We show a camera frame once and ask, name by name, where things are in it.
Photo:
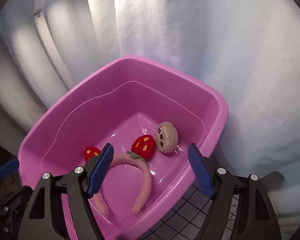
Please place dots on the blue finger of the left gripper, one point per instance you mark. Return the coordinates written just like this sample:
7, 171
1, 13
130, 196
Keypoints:
8, 168

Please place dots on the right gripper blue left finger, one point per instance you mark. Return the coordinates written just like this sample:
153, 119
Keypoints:
96, 168

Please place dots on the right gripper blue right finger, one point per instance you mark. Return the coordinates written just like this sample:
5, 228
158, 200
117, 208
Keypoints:
203, 170

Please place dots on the beige plush sloth clip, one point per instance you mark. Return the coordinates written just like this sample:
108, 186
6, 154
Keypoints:
166, 137

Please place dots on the pink fuzzy strawberry headband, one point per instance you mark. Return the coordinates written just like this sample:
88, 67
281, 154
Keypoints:
129, 178

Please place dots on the white grid tablecloth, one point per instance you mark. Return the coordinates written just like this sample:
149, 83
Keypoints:
184, 219

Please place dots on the pink plastic tub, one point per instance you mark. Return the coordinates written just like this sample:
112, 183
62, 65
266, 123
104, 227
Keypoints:
118, 103

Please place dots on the white curtain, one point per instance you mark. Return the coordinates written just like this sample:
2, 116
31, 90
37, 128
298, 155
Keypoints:
249, 50

